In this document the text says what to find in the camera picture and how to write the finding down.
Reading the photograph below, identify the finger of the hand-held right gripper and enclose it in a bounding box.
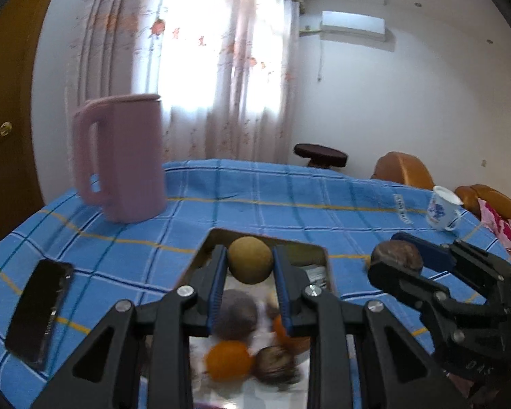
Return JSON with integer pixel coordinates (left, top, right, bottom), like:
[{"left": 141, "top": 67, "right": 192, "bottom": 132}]
[
  {"left": 367, "top": 259, "right": 507, "bottom": 350},
  {"left": 391, "top": 233, "right": 511, "bottom": 303}
]

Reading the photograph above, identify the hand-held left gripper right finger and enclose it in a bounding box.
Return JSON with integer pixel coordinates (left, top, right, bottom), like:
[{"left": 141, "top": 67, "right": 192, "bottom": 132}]
[{"left": 273, "top": 244, "right": 469, "bottom": 409}]

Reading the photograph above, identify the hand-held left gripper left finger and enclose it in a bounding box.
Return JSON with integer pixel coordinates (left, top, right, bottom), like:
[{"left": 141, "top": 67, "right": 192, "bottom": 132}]
[{"left": 32, "top": 244, "right": 229, "bottom": 409}]

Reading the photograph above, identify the shiny brown water chestnut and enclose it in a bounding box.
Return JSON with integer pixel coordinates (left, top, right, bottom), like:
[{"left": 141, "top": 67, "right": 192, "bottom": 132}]
[{"left": 370, "top": 241, "right": 423, "bottom": 273}]

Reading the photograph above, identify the purple passion fruit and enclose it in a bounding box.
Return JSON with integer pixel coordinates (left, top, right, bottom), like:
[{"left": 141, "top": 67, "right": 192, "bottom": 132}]
[{"left": 213, "top": 289, "right": 260, "bottom": 342}]

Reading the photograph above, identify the pink tin box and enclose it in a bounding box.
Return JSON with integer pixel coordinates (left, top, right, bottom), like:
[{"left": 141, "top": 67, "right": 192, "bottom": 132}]
[{"left": 176, "top": 228, "right": 354, "bottom": 409}]

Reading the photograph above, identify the yellowish longan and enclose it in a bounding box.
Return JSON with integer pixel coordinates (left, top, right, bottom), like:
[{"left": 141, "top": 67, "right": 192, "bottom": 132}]
[{"left": 227, "top": 236, "right": 273, "bottom": 285}]

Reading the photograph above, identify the orange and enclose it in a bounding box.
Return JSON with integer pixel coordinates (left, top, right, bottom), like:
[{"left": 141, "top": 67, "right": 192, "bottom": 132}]
[
  {"left": 205, "top": 340, "right": 255, "bottom": 382},
  {"left": 273, "top": 313, "right": 311, "bottom": 350}
]

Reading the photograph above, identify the dark ringed water chestnut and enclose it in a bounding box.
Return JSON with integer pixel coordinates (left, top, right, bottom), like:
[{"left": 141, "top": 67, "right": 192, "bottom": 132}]
[{"left": 254, "top": 346, "right": 301, "bottom": 386}]

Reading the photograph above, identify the white printed leaflet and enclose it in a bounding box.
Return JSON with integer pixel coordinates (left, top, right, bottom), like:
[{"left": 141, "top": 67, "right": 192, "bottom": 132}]
[{"left": 300, "top": 264, "right": 329, "bottom": 288}]

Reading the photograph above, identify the white mug with blue print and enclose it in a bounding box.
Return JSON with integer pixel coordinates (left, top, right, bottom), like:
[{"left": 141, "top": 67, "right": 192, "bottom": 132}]
[{"left": 426, "top": 186, "right": 464, "bottom": 231}]

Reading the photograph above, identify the pink patterned cloth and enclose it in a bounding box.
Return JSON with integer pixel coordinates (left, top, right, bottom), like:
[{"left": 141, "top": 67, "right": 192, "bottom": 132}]
[{"left": 479, "top": 199, "right": 511, "bottom": 252}]

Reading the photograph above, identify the brown leather sofa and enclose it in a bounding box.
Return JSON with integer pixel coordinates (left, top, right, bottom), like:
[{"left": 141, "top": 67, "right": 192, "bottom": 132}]
[{"left": 455, "top": 184, "right": 511, "bottom": 226}]

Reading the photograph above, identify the orange wooden chair back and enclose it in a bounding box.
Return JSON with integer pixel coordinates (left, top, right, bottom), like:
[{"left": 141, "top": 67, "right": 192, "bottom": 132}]
[{"left": 370, "top": 152, "right": 435, "bottom": 190}]

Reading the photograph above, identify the blue checked tablecloth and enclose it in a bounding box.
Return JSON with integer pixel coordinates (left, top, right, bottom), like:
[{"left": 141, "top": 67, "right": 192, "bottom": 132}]
[{"left": 0, "top": 159, "right": 511, "bottom": 409}]

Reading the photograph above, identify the dark wooden stool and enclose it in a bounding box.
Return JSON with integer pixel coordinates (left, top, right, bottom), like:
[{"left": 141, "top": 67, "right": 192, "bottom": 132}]
[{"left": 293, "top": 143, "right": 348, "bottom": 169}]

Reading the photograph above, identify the pink electric kettle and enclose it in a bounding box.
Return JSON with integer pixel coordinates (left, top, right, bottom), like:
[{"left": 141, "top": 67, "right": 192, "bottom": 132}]
[{"left": 70, "top": 93, "right": 168, "bottom": 223}]

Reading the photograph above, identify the black smartphone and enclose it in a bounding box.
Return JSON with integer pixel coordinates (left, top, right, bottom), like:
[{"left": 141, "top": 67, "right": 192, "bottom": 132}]
[{"left": 4, "top": 259, "right": 75, "bottom": 371}]

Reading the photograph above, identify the sheer floral curtain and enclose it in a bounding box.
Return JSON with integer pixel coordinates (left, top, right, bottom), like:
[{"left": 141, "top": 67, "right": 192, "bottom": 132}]
[{"left": 66, "top": 0, "right": 303, "bottom": 167}]

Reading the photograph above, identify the white air conditioner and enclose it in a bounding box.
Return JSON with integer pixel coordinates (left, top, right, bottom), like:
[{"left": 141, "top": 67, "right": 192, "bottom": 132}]
[{"left": 320, "top": 11, "right": 387, "bottom": 43}]

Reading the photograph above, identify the brown wooden door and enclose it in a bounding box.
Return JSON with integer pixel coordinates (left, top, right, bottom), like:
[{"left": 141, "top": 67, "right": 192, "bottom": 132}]
[{"left": 0, "top": 0, "right": 66, "bottom": 260}]

